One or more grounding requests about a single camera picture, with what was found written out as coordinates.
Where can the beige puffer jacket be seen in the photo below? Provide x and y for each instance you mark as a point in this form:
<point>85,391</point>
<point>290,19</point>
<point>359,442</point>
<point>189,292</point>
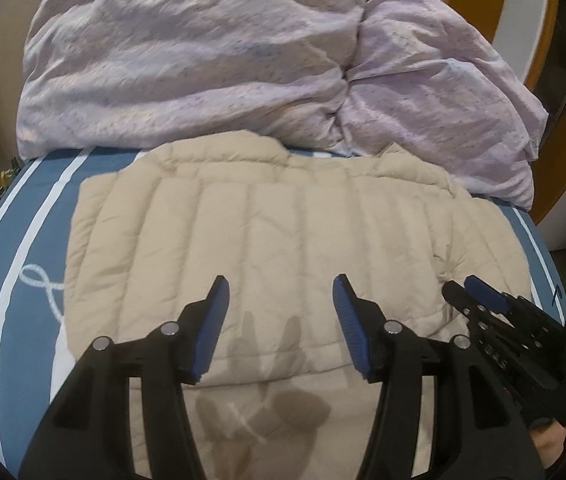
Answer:
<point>288,240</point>

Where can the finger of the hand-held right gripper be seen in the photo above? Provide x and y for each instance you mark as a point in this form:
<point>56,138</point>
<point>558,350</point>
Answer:
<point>463,305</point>
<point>485,292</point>

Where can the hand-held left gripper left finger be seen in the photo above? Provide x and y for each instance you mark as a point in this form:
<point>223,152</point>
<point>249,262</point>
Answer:
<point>213,320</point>

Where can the person's right hand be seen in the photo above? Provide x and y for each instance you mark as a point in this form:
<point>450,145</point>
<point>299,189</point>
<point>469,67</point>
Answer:
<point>550,442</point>

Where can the blue white-striped bed sheet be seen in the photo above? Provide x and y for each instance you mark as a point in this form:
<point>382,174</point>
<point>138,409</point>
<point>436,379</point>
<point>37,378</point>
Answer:
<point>23,350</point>

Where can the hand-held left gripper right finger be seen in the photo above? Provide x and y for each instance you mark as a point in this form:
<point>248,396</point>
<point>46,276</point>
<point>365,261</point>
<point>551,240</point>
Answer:
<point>350,325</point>

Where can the lilac duvet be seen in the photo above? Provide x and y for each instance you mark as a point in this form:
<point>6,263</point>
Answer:
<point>188,60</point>

